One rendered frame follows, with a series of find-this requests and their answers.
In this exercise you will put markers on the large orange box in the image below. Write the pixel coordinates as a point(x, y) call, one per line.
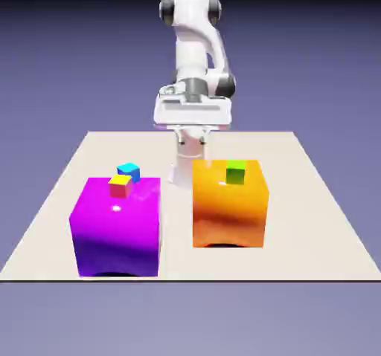
point(229, 210)

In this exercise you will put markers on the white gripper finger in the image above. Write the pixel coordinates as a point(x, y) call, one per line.
point(203, 137)
point(180, 137)

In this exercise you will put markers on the small blue cube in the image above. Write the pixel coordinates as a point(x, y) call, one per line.
point(131, 169)

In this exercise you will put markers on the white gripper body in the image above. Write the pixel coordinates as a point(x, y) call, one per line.
point(193, 115)

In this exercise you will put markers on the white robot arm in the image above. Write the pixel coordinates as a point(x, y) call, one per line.
point(190, 49)

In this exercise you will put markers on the small red cube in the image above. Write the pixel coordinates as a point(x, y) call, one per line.
point(119, 188)

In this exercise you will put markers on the small green cube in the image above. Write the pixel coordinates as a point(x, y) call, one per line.
point(235, 175)

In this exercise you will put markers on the large magenta box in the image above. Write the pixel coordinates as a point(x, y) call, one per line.
point(116, 231)

